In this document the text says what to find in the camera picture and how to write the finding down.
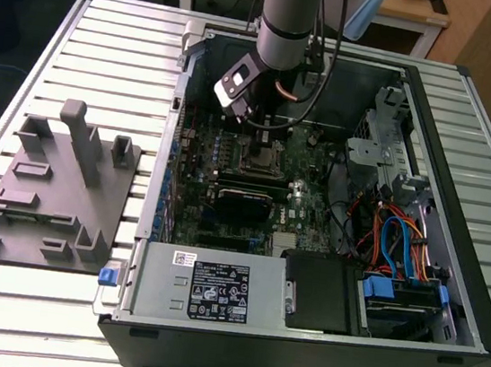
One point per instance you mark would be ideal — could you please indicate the short graphics card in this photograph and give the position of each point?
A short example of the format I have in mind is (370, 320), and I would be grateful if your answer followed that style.
(242, 208)

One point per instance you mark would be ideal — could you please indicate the black grey PC case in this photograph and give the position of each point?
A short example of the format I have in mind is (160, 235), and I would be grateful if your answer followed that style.
(250, 356)

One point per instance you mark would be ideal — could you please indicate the CPU socket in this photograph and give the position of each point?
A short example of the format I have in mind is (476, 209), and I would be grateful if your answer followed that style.
(241, 169)

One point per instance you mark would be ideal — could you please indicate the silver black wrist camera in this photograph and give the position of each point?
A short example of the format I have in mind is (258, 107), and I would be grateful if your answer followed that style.
(236, 83)

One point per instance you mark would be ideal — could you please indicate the hard disk in blue carrier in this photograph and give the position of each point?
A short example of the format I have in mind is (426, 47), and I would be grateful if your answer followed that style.
(379, 286)

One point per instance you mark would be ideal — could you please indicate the small silver heat sink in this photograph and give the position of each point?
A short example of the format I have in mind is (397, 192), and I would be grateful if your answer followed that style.
(285, 240)

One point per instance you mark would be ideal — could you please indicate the green motherboard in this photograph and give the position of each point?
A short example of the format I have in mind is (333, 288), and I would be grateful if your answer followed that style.
(315, 202)

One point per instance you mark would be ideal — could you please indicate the black plastic shroud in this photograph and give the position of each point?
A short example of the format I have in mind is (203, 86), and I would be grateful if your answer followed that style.
(321, 293)

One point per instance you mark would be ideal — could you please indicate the blue plastic latch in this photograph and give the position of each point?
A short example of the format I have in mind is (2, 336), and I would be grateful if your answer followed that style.
(107, 277)

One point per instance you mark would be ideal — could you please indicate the silver power supply unit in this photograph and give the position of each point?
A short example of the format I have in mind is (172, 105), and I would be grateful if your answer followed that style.
(160, 281)

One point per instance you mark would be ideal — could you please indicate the black RAM slot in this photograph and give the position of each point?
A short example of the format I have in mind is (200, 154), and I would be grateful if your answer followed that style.
(255, 180)
(255, 176)
(233, 127)
(254, 184)

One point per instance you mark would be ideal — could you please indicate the wooden top desk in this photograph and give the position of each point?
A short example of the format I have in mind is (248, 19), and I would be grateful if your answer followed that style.
(413, 8)

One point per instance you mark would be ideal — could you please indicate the silver metal drive cage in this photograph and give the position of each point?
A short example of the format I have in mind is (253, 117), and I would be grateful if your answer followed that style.
(391, 139)

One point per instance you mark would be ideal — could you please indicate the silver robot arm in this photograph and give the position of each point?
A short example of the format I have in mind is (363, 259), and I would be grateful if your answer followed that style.
(287, 17)

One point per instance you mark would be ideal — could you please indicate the round coin battery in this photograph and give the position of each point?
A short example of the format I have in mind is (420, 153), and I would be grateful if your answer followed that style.
(314, 138)

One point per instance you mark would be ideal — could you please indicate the grey parts rack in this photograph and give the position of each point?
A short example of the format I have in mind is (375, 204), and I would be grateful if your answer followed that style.
(67, 196)

